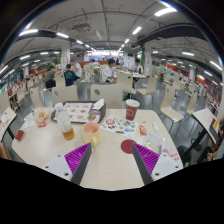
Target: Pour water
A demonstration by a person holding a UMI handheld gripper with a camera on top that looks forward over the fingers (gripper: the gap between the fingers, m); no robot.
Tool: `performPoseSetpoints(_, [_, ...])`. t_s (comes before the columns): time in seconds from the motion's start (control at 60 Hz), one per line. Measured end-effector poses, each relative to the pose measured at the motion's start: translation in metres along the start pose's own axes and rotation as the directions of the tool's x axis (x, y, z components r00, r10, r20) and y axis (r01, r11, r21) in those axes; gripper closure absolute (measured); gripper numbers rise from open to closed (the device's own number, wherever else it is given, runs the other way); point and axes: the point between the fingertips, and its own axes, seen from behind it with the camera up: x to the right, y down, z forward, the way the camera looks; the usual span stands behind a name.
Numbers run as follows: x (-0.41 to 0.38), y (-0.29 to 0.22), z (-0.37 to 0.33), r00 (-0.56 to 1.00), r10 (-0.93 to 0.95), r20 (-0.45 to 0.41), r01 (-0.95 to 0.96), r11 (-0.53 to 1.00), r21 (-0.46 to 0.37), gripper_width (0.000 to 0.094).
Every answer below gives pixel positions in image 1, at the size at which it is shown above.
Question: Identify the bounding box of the beige chair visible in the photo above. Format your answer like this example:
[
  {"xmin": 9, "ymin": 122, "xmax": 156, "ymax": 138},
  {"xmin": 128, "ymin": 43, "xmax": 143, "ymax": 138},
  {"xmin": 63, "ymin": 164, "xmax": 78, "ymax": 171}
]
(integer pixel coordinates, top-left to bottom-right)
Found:
[
  {"xmin": 160, "ymin": 85, "xmax": 184, "ymax": 125},
  {"xmin": 90, "ymin": 84, "xmax": 122, "ymax": 109},
  {"xmin": 52, "ymin": 85, "xmax": 78, "ymax": 104}
]

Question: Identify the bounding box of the beige chair left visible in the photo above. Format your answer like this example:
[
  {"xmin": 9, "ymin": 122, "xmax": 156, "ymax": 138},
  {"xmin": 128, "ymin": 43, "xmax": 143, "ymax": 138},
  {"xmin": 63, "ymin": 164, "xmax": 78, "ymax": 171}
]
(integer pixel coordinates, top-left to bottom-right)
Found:
[{"xmin": 52, "ymin": 85, "xmax": 78, "ymax": 104}]

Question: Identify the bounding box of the beige chair centre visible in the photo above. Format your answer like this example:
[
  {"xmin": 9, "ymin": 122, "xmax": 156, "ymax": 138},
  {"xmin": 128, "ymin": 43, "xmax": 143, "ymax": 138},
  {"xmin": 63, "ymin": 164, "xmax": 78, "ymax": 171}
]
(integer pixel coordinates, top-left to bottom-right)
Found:
[{"xmin": 90, "ymin": 84, "xmax": 122, "ymax": 109}]

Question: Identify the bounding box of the dark food tray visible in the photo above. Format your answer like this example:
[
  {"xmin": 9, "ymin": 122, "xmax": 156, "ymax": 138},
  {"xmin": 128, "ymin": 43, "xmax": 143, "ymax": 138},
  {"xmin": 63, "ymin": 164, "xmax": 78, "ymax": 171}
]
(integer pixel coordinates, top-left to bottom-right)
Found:
[{"xmin": 50, "ymin": 100, "xmax": 107, "ymax": 124}]

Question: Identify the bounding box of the clear plastic bag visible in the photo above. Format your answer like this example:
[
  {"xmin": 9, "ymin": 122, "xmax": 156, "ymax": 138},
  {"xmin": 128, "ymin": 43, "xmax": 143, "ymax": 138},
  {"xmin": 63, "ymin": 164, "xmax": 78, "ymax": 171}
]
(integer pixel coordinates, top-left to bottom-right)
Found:
[{"xmin": 143, "ymin": 133, "xmax": 164, "ymax": 154}]

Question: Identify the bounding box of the red round coaster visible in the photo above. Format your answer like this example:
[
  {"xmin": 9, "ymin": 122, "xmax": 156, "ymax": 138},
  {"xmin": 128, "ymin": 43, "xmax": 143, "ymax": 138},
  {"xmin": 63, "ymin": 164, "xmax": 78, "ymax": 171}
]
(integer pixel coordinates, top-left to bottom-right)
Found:
[{"xmin": 121, "ymin": 139, "xmax": 135, "ymax": 154}]

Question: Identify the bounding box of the clear plastic bottle amber liquid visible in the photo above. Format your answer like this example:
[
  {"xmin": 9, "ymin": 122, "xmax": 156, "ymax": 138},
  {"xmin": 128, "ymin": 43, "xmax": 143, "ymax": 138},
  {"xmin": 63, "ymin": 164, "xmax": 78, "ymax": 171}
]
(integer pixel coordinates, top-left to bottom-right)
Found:
[{"xmin": 55, "ymin": 103, "xmax": 75, "ymax": 140}]

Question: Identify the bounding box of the person in white shirt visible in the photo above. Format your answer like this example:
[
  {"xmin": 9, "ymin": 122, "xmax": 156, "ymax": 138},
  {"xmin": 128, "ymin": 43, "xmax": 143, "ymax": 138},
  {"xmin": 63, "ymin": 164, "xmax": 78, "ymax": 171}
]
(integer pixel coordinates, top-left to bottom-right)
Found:
[{"xmin": 102, "ymin": 59, "xmax": 116, "ymax": 84}]

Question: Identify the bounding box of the small red packet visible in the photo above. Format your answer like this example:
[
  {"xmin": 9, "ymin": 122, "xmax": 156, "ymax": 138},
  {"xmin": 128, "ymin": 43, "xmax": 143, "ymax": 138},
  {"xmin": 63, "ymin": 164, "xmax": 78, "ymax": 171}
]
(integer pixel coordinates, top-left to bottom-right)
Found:
[{"xmin": 139, "ymin": 125, "xmax": 147, "ymax": 135}]

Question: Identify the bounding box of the person in white facing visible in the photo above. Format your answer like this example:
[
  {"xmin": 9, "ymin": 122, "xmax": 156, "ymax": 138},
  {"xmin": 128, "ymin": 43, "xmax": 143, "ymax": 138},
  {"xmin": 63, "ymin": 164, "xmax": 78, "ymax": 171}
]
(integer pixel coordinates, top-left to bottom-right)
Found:
[{"xmin": 129, "ymin": 58, "xmax": 144, "ymax": 74}]

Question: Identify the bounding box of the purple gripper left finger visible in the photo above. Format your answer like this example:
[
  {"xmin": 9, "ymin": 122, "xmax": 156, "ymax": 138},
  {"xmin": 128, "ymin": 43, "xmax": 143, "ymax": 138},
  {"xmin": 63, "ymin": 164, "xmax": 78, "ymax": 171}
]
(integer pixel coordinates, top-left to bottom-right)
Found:
[{"xmin": 43, "ymin": 143, "xmax": 92, "ymax": 185}]

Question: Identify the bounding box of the beige chair right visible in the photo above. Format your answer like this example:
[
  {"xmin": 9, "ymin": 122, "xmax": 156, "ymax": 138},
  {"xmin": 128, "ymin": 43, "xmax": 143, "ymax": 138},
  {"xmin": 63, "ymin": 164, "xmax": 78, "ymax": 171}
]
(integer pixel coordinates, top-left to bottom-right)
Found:
[{"xmin": 160, "ymin": 85, "xmax": 184, "ymax": 125}]

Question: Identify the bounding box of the person in blue shirt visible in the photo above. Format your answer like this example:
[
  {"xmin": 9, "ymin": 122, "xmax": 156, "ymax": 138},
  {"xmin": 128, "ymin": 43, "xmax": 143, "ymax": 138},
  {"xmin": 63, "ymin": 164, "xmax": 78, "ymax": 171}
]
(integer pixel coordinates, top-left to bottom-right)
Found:
[{"xmin": 64, "ymin": 64, "xmax": 79, "ymax": 86}]

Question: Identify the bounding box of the red paper cup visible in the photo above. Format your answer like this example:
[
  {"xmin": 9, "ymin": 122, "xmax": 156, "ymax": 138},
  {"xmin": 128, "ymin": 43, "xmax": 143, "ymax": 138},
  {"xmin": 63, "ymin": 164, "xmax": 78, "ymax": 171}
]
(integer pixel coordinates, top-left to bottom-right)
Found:
[{"xmin": 126, "ymin": 99, "xmax": 140, "ymax": 121}]

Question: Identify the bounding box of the person in grey shirt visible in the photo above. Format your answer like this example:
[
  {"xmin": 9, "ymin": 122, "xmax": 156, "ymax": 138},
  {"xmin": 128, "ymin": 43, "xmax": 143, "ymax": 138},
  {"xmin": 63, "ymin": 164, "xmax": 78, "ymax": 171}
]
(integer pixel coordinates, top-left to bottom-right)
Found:
[{"xmin": 43, "ymin": 66, "xmax": 56, "ymax": 89}]

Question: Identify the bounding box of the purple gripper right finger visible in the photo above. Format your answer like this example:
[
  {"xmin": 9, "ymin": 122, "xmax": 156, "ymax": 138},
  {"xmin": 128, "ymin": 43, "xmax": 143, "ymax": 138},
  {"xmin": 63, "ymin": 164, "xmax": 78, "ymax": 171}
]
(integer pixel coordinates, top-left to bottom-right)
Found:
[{"xmin": 132, "ymin": 143, "xmax": 183, "ymax": 185}]

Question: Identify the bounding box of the clear plastic wrapper left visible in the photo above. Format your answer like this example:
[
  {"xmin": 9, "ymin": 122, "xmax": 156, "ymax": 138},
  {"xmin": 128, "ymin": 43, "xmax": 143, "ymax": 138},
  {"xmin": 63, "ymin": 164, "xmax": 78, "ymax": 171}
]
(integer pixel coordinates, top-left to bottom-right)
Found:
[{"xmin": 34, "ymin": 107, "xmax": 51, "ymax": 127}]

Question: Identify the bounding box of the red card left edge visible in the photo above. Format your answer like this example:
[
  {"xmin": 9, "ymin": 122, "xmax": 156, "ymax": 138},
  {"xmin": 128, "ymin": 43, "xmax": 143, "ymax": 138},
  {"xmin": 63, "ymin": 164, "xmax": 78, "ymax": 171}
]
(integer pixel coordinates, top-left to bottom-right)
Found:
[{"xmin": 15, "ymin": 130, "xmax": 24, "ymax": 141}]

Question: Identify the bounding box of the cream mug pink inside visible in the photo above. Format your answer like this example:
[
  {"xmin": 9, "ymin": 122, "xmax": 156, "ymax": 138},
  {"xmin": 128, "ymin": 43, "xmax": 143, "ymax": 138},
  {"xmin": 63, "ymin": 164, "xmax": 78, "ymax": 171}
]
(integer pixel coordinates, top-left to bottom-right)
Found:
[{"xmin": 82, "ymin": 122, "xmax": 101, "ymax": 147}]

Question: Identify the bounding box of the white napkin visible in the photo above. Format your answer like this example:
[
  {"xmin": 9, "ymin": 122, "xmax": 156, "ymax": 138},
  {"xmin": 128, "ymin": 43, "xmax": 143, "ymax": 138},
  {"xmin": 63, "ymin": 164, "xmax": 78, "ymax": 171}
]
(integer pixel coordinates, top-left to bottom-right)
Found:
[{"xmin": 93, "ymin": 99, "xmax": 104, "ymax": 110}]

